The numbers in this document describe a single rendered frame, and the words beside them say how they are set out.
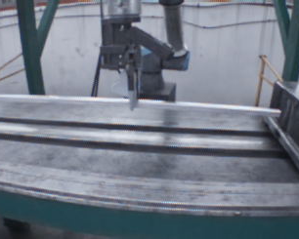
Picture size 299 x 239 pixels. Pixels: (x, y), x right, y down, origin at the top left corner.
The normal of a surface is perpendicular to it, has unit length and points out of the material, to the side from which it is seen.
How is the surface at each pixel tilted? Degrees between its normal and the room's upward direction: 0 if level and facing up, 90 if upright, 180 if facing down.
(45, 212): 90
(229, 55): 90
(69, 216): 90
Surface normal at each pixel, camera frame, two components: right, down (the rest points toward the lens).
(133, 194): 0.00, -0.91
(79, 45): -0.11, 0.42
